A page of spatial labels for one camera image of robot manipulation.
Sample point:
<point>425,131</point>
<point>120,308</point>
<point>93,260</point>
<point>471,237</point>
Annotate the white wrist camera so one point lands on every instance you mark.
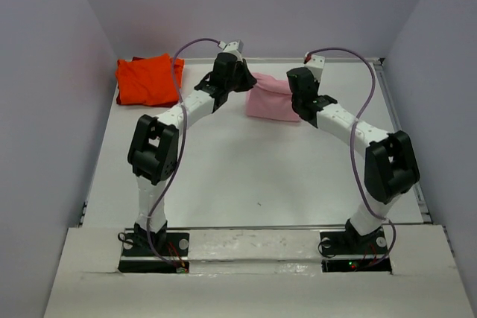
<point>235,47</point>
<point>315,64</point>

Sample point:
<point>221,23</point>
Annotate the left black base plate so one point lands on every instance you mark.
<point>137,257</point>

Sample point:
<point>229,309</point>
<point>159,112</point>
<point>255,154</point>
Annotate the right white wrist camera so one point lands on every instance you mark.
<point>315,64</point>

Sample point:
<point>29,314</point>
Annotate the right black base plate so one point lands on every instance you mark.
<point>338,256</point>

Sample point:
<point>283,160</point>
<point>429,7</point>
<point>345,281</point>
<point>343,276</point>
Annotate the pink t shirt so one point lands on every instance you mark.
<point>270,99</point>

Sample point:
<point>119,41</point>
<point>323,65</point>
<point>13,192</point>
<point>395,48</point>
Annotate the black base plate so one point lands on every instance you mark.
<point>137,257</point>
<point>338,256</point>

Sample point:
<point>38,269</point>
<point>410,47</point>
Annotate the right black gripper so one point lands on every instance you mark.
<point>316,83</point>

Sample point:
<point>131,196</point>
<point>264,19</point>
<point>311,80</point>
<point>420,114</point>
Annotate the folded orange t shirt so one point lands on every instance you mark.
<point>155,81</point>

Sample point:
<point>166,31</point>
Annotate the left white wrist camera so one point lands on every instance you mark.
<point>235,47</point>

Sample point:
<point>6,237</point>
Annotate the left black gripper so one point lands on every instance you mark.
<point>247,80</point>

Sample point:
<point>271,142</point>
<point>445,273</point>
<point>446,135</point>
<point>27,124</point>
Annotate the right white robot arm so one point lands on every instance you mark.
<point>383,163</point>

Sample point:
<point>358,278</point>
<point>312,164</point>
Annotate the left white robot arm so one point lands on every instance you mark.
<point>158,142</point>

